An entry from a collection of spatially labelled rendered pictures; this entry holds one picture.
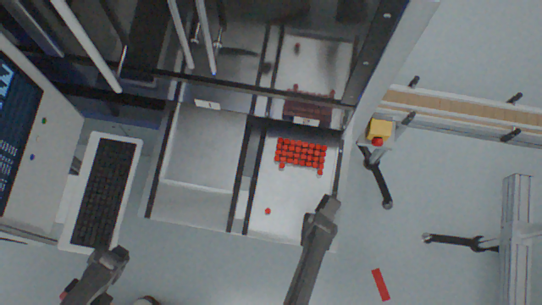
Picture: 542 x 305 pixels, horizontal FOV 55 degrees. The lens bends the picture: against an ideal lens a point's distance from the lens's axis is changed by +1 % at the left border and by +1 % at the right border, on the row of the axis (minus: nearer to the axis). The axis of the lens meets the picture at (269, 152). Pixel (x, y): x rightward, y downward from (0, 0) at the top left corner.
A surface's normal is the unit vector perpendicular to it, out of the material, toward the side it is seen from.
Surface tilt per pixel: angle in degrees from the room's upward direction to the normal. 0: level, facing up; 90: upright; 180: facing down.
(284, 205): 0
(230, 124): 0
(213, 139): 0
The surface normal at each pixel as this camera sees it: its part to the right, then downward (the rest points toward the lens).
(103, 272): 0.45, -0.67
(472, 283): 0.01, -0.27
